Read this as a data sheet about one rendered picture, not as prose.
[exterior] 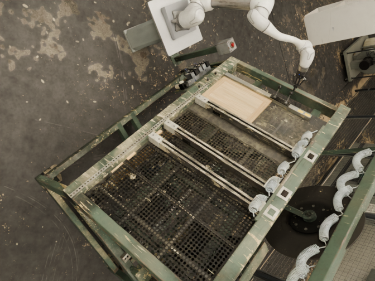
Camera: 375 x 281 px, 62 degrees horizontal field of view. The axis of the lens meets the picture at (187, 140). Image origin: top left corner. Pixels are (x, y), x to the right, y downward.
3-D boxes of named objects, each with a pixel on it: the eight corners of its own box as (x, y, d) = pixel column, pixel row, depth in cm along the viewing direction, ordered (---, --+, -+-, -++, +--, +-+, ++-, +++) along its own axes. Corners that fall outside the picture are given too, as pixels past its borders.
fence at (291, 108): (226, 74, 325) (227, 72, 322) (310, 117, 288) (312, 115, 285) (224, 77, 322) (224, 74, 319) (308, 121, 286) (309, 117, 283)
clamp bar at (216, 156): (169, 122, 278) (169, 103, 260) (288, 199, 233) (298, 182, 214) (162, 129, 273) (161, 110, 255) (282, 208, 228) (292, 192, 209)
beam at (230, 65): (229, 63, 347) (231, 55, 338) (239, 68, 342) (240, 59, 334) (65, 197, 234) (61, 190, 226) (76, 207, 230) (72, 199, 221)
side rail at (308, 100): (238, 68, 342) (240, 60, 334) (333, 115, 300) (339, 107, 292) (235, 71, 339) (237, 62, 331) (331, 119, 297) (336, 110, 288)
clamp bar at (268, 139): (199, 97, 301) (201, 78, 282) (313, 163, 255) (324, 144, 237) (193, 103, 295) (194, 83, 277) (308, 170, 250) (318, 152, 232)
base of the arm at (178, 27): (168, 11, 282) (172, 10, 277) (186, 9, 295) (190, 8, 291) (172, 32, 287) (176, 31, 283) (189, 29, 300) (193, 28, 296)
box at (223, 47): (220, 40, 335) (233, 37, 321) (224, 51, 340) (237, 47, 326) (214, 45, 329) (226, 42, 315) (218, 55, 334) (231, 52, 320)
